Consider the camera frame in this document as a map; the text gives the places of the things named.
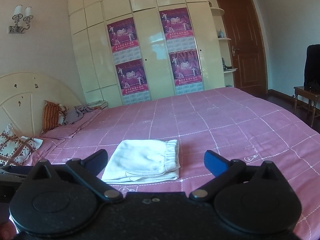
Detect floral white pillow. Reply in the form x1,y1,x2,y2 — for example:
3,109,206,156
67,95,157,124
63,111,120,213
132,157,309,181
58,104,69,126

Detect wooden side table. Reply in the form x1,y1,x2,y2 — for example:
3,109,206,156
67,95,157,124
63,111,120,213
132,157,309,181
293,86,319,128

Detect grey crumpled blanket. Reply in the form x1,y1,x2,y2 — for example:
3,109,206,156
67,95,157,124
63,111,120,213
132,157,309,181
62,105,100,125

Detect purple calendar poster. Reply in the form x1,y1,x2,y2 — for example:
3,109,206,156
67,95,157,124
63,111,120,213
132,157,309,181
106,17,142,65
169,49,204,95
116,59,151,105
159,8,196,53

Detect cream bed headboard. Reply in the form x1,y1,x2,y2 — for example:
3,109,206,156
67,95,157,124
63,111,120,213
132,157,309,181
0,72,80,137

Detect cream wardrobe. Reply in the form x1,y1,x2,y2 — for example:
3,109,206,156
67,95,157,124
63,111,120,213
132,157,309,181
68,0,226,107

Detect white patterned pillow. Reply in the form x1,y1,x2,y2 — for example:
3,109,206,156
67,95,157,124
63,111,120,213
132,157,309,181
0,124,43,166

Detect left hand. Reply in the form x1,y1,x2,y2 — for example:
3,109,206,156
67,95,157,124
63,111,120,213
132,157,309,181
0,220,17,240

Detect orange striped pillow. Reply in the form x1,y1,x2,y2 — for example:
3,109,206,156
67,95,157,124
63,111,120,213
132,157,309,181
42,100,60,133

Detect brown wooden door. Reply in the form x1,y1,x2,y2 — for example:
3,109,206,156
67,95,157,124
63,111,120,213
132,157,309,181
217,0,267,96

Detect white pants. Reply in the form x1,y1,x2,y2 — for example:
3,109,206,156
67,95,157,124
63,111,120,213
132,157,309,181
101,139,180,185

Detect stack of books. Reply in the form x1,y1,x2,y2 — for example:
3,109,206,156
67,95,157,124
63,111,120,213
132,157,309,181
87,100,108,109

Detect wall lamp sconce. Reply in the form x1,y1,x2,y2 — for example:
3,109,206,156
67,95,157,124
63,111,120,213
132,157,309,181
8,5,34,34

